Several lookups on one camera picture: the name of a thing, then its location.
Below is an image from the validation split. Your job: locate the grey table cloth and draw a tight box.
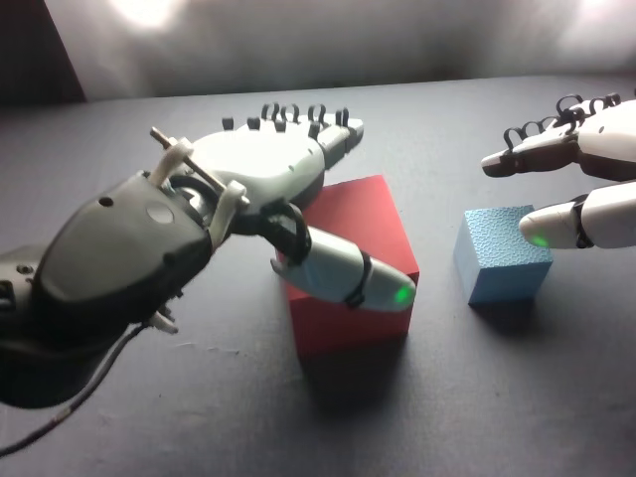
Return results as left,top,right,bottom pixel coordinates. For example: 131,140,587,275
0,74,636,477

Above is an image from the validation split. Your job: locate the blue foam cube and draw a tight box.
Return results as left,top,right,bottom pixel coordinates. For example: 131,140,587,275
452,204,555,307

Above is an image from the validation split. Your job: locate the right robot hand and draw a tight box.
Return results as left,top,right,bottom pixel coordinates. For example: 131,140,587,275
480,88,636,250

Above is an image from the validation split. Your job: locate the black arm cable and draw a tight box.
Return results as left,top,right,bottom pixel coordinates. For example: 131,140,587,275
0,322,150,458

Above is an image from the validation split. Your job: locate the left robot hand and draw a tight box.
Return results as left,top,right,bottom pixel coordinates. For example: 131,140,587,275
188,102,417,314

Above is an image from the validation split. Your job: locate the red cube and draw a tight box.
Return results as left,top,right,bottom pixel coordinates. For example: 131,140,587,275
275,174,421,357

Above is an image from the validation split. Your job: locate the black curtain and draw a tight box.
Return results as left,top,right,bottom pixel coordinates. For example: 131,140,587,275
0,0,86,105

